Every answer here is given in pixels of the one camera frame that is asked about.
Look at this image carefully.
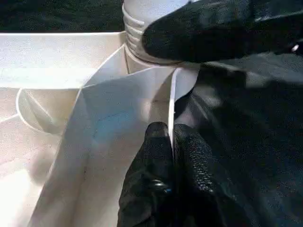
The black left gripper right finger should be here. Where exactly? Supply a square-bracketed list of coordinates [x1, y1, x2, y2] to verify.
[172, 124, 251, 227]

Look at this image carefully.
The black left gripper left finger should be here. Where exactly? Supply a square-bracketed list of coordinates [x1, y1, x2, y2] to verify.
[116, 122, 175, 227]

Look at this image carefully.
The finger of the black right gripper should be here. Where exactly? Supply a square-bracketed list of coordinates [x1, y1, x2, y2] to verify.
[141, 0, 303, 64]

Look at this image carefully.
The white plastic table leg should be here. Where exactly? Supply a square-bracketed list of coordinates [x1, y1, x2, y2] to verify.
[122, 0, 199, 66]

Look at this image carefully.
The black work mat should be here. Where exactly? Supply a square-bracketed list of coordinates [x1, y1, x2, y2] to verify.
[0, 0, 303, 227]

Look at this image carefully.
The white plastic table top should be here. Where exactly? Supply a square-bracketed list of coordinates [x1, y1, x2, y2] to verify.
[0, 31, 202, 227]

